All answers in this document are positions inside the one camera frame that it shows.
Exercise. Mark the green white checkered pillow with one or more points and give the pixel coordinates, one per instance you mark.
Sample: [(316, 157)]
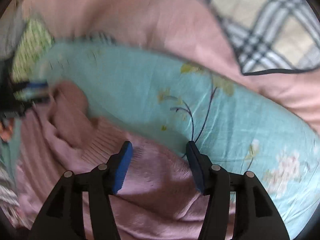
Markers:
[(35, 42)]

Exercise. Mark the person's left hand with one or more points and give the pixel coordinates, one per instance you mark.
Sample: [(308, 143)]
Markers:
[(7, 130)]

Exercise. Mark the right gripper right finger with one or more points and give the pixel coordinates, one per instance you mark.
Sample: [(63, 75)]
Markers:
[(209, 178)]

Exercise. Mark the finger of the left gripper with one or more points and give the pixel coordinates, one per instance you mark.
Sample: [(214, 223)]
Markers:
[(30, 85), (36, 100)]

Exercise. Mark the pink knitted sweater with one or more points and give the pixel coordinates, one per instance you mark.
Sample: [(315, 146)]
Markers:
[(152, 191)]

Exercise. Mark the teal floral bed sheet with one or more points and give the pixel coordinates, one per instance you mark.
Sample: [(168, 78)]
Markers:
[(159, 103)]

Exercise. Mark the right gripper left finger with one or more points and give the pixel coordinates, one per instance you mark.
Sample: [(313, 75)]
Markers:
[(108, 178)]

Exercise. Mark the pink quilt with plaid hearts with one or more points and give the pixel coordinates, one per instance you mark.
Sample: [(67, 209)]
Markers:
[(185, 28)]

